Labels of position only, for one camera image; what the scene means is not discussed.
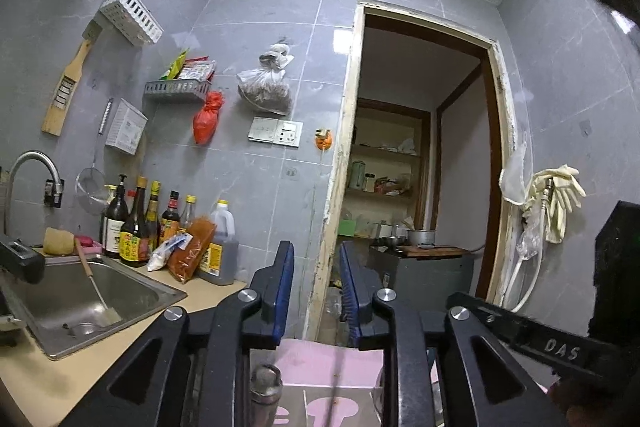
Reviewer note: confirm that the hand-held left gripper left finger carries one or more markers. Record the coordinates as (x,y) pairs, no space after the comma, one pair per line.
(285,292)

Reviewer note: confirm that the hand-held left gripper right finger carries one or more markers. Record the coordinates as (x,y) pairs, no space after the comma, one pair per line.
(350,297)

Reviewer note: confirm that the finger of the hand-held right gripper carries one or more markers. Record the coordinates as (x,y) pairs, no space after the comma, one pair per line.
(530,337)

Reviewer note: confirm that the black chopstick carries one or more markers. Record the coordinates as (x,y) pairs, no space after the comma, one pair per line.
(334,387)

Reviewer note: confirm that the steel peeler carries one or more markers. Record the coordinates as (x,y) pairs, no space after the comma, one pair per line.
(265,389)

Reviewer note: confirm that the white plastic utensil holder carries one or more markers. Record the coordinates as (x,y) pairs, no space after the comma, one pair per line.
(315,402)

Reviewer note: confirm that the small dark pot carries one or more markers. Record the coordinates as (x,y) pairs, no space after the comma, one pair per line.
(391,243)

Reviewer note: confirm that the green box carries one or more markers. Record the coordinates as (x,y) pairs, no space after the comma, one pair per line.
(346,226)

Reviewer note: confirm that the large dark oil jug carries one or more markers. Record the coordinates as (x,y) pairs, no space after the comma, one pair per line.
(222,252)

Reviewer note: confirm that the pink floral tablecloth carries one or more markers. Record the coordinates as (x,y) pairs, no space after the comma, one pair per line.
(310,362)

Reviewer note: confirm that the grey cabinet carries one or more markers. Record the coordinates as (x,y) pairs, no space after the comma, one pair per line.
(425,279)

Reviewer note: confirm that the cream rubber gloves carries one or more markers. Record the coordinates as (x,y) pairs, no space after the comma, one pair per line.
(560,197)

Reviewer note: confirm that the crumpled clear plastic bag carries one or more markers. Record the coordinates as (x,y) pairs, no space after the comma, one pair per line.
(529,239)

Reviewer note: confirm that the steel cooking pot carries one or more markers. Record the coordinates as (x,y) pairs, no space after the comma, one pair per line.
(421,237)

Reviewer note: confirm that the wooden cutting board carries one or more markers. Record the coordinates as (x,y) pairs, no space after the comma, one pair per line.
(435,251)

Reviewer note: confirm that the orange seasoning packet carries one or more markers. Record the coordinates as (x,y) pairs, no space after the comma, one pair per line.
(192,252)

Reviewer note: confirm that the pale green canister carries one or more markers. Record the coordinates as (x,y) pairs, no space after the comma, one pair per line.
(357,177)

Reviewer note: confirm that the clear slim bottle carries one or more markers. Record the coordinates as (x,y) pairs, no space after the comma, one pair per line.
(187,214)

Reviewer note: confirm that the white blue packet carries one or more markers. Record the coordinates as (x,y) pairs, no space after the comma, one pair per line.
(165,254)

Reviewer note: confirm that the red cap sauce bottle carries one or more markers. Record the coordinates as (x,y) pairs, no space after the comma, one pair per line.
(170,219)

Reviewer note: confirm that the brown storage shelf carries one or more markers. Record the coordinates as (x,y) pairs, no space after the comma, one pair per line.
(390,152)

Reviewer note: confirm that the yellow cap sauce bottle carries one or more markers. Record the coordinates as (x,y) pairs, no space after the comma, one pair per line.
(153,217)

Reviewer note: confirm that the yellow label soy bottle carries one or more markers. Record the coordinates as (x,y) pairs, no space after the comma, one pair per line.
(134,237)

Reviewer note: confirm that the dark pump sauce bottle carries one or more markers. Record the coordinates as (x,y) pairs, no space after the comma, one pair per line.
(116,222)

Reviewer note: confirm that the red plastic bag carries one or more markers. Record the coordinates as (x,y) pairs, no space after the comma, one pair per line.
(206,119)

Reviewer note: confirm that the pink soap dish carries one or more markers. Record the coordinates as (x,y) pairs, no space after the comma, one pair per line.
(89,243)

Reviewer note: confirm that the clear bag of dried goods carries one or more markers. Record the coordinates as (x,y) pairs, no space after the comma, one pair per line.
(265,89)

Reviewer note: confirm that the steel sink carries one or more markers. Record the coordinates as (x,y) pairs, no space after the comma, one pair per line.
(75,297)

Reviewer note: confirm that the metal mesh strainer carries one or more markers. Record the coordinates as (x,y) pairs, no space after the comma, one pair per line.
(91,192)

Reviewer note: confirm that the tan loofah sponge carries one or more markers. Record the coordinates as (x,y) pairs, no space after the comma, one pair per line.
(57,242)

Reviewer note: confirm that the yellow green snack packet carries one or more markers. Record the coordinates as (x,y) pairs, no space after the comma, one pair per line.
(174,66)

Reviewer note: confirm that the beige kitchen counter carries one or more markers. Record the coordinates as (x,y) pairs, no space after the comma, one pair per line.
(50,387)

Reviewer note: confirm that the steel faucet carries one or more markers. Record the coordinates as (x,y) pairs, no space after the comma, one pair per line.
(30,157)

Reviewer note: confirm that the wooden paddle board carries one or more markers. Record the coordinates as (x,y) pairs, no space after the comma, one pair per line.
(67,82)

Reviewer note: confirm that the worn door frame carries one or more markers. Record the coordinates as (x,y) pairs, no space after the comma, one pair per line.
(345,157)

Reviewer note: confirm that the orange wall hook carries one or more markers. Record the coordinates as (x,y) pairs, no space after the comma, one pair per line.
(323,139)

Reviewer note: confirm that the white wall socket panel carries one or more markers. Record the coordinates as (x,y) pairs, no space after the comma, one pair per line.
(275,132)

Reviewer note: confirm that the white wall box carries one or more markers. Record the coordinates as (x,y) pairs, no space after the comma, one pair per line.
(127,127)

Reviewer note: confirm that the grey wall rack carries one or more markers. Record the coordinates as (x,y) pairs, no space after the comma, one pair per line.
(175,91)

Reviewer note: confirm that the white wall basket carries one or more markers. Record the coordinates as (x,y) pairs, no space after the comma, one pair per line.
(132,14)

